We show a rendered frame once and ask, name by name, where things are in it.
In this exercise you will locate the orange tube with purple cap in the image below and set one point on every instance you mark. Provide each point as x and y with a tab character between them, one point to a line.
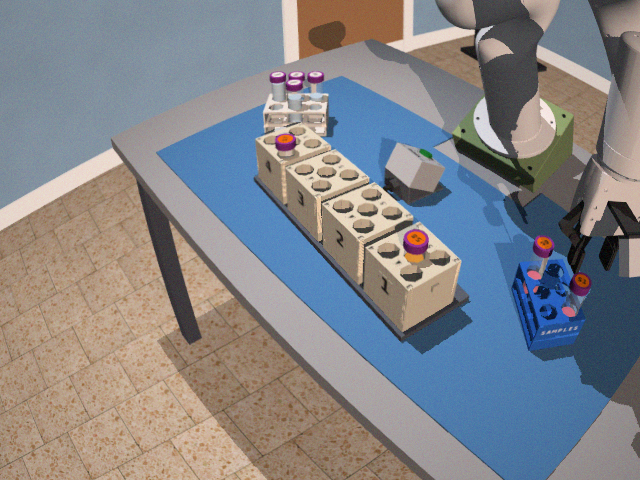
415	245

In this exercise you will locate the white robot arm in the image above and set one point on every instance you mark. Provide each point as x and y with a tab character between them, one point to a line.
515	125

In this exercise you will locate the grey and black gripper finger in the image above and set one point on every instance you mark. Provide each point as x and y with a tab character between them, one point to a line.
576	254
608	251

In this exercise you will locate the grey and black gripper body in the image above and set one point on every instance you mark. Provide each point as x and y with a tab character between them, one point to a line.
598	185

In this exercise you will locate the white tube rack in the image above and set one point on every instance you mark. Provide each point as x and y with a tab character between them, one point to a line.
318	126

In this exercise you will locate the blue bench mat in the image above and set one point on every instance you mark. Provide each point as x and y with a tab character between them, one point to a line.
520	412

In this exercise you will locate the blue tube rack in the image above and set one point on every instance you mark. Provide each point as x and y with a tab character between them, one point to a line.
559	331

